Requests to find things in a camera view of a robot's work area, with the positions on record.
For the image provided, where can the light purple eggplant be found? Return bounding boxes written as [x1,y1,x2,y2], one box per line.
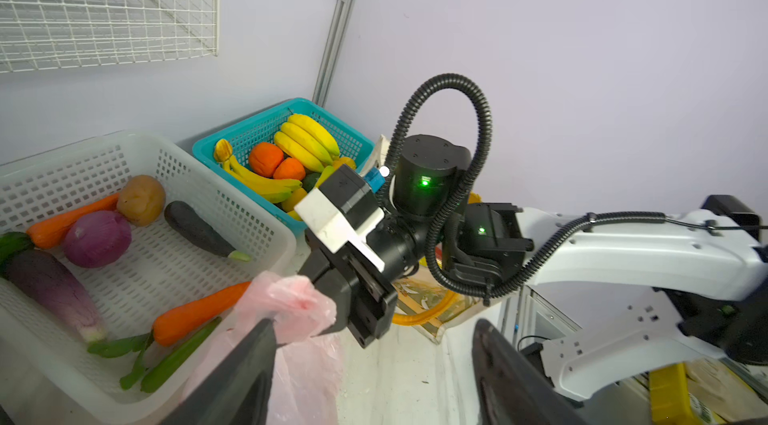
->
[1,232,107,344]

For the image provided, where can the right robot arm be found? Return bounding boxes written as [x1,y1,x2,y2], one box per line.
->
[295,73,767,401]

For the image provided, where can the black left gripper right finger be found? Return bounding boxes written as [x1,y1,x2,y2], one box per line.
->
[472,319,584,425]

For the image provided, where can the yellow banana left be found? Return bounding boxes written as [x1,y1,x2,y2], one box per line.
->
[213,139,301,204]

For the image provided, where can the pink plastic grocery bag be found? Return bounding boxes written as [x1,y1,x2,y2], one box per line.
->
[180,272,343,424]

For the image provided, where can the teal plastic fruit basket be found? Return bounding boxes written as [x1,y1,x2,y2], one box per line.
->
[192,98,374,235]

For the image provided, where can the orange fruit front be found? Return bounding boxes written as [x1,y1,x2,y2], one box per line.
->
[272,157,306,181]

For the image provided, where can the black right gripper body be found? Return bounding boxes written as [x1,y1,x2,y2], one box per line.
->
[299,244,399,348]

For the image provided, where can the orange carrot back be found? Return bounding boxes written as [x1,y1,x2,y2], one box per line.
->
[26,193,119,249]

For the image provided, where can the orange carrot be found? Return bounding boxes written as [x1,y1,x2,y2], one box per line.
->
[26,193,119,249]
[152,281,251,347]

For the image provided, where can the white plastic vegetable basket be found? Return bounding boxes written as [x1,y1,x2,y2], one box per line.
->
[1,132,296,424]

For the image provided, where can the purple onion back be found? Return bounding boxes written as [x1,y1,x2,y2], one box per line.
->
[61,211,132,268]

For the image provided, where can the white wire wall basket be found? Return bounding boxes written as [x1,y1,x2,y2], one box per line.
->
[1,0,220,73]

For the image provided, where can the brown potato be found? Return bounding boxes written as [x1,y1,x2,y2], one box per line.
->
[116,175,166,226]

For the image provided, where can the orange fruit back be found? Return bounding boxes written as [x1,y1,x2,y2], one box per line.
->
[248,142,284,178]

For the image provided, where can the dark green cucumber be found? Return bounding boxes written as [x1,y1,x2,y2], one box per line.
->
[164,200,251,262]

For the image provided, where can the orange carrot front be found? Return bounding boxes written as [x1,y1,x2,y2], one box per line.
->
[152,281,251,347]

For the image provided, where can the orange fruit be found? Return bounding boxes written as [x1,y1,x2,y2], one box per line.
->
[248,142,284,178]
[272,157,306,181]

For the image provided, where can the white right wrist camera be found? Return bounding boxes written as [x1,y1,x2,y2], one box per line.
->
[295,165,390,272]

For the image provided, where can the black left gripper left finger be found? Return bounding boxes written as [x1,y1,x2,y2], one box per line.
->
[163,319,278,425]

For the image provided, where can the yellow banana bunch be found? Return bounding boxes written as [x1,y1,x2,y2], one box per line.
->
[273,114,357,173]

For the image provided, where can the green bean pods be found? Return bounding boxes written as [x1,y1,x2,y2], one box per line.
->
[87,316,223,394]

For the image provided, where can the white canvas tote bag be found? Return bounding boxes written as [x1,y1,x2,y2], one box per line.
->
[393,258,484,345]

